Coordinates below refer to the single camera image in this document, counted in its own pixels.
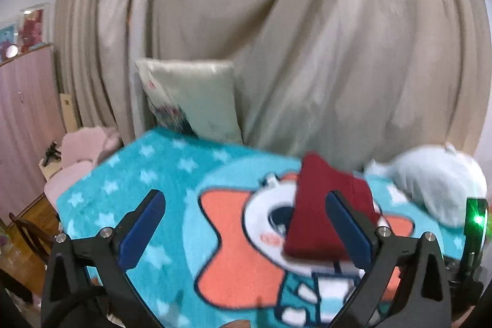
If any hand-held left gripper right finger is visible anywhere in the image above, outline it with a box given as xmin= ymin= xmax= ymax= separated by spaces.
xmin=325 ymin=191 xmax=453 ymax=328

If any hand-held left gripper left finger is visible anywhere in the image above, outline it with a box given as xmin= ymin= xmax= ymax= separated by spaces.
xmin=40 ymin=190 xmax=167 ymax=328

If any dark red sweater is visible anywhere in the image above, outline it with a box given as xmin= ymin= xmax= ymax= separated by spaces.
xmin=284 ymin=153 xmax=381 ymax=262

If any person's right forearm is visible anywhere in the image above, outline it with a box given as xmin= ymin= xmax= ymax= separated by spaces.
xmin=452 ymin=308 xmax=477 ymax=327

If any turquoise star cartoon blanket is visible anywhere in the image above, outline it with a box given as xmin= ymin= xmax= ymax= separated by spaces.
xmin=56 ymin=128 xmax=467 ymax=328

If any white plush toy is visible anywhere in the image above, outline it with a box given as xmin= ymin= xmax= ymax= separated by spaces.
xmin=363 ymin=143 xmax=488 ymax=228

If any dark wooden chair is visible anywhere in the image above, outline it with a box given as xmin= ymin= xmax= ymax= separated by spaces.
xmin=9 ymin=213 xmax=59 ymax=268

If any black clamp stand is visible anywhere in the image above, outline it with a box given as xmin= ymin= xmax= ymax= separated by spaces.
xmin=42 ymin=143 xmax=63 ymax=166

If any wooden board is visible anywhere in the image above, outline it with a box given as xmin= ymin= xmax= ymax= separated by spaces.
xmin=59 ymin=93 xmax=82 ymax=133

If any cream floral pillow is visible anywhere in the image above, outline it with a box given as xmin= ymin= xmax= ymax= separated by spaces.
xmin=135 ymin=58 xmax=244 ymax=145

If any pink wardrobe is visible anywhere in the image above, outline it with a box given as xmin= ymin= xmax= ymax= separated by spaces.
xmin=0 ymin=44 xmax=67 ymax=226

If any beige curtain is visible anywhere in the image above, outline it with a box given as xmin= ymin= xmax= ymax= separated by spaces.
xmin=54 ymin=0 xmax=492 ymax=175

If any black braided cable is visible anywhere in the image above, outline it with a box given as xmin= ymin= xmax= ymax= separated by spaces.
xmin=42 ymin=285 xmax=109 ymax=328

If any red floral wall picture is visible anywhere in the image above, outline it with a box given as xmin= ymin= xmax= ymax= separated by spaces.
xmin=19 ymin=3 xmax=50 ymax=53

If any blue wall picture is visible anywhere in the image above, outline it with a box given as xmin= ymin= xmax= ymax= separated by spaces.
xmin=0 ymin=24 xmax=21 ymax=63

